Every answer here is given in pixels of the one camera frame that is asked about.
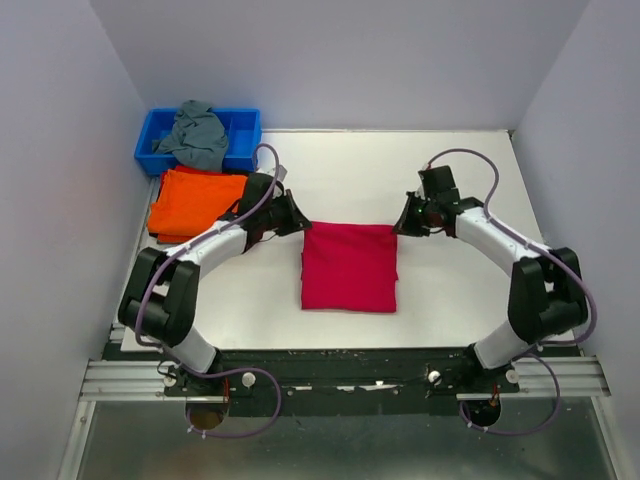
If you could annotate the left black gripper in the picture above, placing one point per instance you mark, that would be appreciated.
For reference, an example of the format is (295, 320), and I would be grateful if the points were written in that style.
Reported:
(297, 221)

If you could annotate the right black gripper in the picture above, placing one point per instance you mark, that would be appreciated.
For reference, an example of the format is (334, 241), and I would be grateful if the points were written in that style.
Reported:
(405, 226)

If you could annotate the magenta t shirt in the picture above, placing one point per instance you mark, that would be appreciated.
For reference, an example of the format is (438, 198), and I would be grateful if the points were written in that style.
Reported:
(349, 267)

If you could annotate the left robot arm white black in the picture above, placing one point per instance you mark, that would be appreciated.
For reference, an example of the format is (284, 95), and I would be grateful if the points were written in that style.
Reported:
(159, 300)

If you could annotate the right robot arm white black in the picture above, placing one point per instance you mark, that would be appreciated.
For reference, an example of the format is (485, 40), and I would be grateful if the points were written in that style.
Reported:
(545, 297)

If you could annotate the folded orange t shirt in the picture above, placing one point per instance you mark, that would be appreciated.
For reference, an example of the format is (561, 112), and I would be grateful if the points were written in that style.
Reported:
(195, 205)

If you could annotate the blue plastic bin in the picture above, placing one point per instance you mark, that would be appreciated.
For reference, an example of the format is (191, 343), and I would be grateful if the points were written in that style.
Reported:
(242, 127)

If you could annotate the grey t shirt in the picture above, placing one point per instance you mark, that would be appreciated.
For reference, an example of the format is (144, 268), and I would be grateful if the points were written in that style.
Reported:
(197, 139)

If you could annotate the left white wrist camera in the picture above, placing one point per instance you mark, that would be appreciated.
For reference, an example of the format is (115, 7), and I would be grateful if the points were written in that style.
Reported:
(279, 173)

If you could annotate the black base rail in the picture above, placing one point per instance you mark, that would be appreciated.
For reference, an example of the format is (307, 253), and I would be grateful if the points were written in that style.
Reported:
(342, 382)

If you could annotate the aluminium extrusion frame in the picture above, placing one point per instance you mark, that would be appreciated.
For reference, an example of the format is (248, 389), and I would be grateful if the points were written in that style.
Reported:
(143, 376)

